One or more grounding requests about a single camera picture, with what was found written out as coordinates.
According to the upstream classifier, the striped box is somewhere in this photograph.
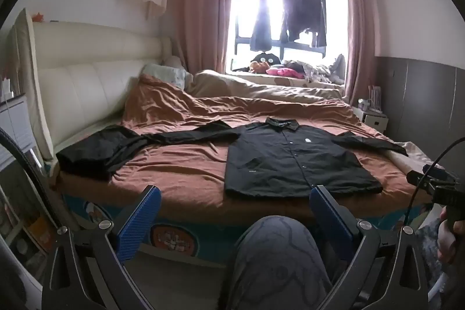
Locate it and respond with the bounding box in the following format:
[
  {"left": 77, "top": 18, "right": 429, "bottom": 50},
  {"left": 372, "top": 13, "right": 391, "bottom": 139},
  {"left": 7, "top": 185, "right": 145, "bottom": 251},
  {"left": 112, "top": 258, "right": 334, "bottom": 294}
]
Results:
[{"left": 367, "top": 85, "right": 383, "bottom": 112}]

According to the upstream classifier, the cream padded headboard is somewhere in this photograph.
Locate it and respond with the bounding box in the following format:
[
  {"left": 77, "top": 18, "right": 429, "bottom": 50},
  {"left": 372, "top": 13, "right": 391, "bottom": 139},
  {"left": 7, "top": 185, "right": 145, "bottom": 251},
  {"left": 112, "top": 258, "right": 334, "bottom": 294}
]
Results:
[{"left": 12, "top": 8, "right": 173, "bottom": 160}]

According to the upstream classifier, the pile of loose clothes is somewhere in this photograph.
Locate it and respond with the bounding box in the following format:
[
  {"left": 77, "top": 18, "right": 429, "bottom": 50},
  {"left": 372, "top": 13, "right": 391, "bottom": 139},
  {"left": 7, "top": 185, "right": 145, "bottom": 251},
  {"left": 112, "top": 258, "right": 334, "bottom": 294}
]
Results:
[{"left": 283, "top": 59, "right": 333, "bottom": 82}]

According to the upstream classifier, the white dresser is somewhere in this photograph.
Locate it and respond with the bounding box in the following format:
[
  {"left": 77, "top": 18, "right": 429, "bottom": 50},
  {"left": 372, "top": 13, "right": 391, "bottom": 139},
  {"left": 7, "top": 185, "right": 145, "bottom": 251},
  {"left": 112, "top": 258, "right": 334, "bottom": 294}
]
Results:
[{"left": 0, "top": 92, "right": 44, "bottom": 173}]

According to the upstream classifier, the crumpled beige cloth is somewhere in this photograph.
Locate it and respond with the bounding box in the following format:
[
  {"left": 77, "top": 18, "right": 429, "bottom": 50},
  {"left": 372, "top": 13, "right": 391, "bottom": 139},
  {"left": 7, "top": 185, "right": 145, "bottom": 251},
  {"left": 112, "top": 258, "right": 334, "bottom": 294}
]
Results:
[{"left": 390, "top": 141, "right": 442, "bottom": 174}]

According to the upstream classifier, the light blue pillow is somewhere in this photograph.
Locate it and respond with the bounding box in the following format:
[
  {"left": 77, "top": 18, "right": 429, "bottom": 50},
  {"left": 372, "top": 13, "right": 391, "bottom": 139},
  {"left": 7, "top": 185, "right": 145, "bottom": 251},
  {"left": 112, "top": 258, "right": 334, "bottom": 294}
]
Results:
[{"left": 143, "top": 63, "right": 187, "bottom": 89}]

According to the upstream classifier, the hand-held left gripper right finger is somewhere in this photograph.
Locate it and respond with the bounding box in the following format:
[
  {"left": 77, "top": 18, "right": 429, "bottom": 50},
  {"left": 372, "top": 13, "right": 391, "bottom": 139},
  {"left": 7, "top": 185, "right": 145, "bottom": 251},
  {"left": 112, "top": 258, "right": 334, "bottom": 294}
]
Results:
[{"left": 309, "top": 184, "right": 437, "bottom": 310}]

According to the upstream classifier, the white nightstand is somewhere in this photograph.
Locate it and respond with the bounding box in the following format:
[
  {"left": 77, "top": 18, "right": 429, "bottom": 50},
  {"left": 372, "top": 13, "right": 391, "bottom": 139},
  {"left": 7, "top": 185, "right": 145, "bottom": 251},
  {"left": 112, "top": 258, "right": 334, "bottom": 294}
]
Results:
[{"left": 358, "top": 108, "right": 389, "bottom": 132}]

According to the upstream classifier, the brown blanket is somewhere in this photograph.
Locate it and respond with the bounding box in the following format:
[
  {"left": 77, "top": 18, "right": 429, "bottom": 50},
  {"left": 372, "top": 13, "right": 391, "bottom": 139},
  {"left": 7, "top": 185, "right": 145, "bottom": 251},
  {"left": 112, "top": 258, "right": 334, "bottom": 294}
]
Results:
[{"left": 54, "top": 73, "right": 429, "bottom": 220}]

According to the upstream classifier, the black plush toy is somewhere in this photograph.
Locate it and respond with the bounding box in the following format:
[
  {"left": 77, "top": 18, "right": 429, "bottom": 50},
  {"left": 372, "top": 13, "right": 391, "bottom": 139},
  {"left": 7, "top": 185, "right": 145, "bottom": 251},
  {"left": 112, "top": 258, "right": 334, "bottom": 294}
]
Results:
[{"left": 252, "top": 52, "right": 281, "bottom": 65}]

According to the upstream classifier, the pink curtain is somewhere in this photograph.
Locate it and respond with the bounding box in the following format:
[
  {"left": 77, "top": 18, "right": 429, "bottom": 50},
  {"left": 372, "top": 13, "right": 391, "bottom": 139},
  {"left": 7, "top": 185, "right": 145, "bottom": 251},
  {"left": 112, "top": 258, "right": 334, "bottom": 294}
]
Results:
[
  {"left": 343, "top": 0, "right": 380, "bottom": 103},
  {"left": 171, "top": 0, "right": 237, "bottom": 85}
]

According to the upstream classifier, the person's left leg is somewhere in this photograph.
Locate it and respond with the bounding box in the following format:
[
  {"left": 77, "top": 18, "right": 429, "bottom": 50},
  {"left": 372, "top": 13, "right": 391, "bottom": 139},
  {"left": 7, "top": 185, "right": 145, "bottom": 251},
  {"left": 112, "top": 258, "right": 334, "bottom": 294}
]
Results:
[{"left": 218, "top": 216, "right": 333, "bottom": 310}]

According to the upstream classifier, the folded black garment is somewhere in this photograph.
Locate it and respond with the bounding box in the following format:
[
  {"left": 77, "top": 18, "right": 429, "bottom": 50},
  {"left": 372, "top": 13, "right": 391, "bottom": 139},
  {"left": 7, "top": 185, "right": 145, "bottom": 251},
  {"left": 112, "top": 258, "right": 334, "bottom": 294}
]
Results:
[{"left": 56, "top": 125, "right": 157, "bottom": 183}]

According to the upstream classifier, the beige duvet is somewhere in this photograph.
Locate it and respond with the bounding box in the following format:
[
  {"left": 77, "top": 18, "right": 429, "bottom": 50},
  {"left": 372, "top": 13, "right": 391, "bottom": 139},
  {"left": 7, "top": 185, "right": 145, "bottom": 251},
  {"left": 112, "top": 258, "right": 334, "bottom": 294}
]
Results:
[{"left": 183, "top": 69, "right": 351, "bottom": 103}]

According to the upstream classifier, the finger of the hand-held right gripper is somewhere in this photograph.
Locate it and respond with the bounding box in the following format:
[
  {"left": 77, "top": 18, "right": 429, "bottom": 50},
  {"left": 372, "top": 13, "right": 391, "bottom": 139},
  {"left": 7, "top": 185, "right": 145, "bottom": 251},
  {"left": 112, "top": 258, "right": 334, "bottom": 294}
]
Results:
[{"left": 406, "top": 165, "right": 447, "bottom": 189}]

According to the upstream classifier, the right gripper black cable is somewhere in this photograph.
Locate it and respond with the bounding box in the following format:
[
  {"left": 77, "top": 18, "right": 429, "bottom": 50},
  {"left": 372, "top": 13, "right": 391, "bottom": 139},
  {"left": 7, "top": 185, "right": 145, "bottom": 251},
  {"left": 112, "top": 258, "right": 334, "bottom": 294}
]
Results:
[{"left": 399, "top": 137, "right": 465, "bottom": 229}]

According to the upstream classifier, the dark patterned cloth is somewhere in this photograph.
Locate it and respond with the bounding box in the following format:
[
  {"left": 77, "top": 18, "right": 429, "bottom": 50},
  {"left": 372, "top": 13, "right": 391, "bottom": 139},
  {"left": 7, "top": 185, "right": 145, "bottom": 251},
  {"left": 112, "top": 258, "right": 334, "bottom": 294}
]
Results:
[{"left": 414, "top": 217, "right": 442, "bottom": 282}]

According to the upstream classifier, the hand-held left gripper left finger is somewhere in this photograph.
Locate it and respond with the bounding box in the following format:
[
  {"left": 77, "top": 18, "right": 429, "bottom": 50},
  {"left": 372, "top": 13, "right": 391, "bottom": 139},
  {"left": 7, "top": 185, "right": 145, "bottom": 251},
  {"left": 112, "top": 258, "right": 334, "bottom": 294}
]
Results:
[{"left": 42, "top": 184, "right": 162, "bottom": 310}]

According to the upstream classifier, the dark framed window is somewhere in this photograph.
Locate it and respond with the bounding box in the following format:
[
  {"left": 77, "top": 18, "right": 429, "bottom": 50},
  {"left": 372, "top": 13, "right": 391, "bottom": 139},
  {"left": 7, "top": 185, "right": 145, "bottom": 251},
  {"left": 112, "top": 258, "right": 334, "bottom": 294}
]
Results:
[{"left": 232, "top": 0, "right": 349, "bottom": 73}]

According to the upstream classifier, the cluttered storage shelf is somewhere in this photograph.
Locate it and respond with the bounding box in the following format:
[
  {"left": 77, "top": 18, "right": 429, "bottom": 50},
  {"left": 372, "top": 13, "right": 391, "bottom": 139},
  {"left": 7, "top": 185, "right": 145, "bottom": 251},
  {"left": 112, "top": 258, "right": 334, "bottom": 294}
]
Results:
[{"left": 0, "top": 165, "right": 59, "bottom": 278}]

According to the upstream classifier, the dark hanging garment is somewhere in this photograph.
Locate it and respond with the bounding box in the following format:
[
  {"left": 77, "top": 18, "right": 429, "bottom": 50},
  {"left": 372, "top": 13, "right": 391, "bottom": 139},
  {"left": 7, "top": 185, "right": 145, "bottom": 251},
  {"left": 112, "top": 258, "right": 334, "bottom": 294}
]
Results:
[
  {"left": 280, "top": 0, "right": 300, "bottom": 42},
  {"left": 296, "top": 0, "right": 328, "bottom": 48},
  {"left": 249, "top": 0, "right": 273, "bottom": 51}
]

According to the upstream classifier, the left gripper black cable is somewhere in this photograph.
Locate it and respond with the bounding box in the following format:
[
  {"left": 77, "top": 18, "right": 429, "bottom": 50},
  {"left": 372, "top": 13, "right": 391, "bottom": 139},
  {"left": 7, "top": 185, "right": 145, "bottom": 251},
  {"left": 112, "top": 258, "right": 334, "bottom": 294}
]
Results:
[{"left": 0, "top": 126, "right": 64, "bottom": 234}]

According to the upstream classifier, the black button-up shirt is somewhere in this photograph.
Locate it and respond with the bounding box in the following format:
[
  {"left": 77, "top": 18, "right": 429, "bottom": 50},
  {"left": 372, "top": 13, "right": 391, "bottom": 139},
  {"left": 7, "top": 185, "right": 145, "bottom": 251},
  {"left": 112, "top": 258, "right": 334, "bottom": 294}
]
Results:
[{"left": 143, "top": 117, "right": 409, "bottom": 197}]

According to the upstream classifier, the pink cushion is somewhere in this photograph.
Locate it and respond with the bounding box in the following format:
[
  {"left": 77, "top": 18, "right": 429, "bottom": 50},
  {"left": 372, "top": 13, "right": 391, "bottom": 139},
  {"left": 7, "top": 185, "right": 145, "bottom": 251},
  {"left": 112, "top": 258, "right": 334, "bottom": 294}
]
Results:
[{"left": 265, "top": 67, "right": 304, "bottom": 79}]

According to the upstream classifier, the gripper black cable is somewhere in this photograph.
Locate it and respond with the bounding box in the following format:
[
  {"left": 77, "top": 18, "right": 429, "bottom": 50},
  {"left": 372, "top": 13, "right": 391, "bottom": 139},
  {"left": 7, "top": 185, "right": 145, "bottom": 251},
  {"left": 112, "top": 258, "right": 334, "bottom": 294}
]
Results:
[
  {"left": 0, "top": 126, "right": 64, "bottom": 234},
  {"left": 399, "top": 137, "right": 465, "bottom": 229}
]

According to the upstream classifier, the person's right hand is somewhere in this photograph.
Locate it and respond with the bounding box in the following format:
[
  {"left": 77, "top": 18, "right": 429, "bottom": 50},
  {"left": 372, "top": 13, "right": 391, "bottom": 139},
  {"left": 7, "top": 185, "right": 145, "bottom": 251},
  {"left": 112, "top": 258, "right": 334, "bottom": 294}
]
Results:
[{"left": 437, "top": 208, "right": 465, "bottom": 264}]

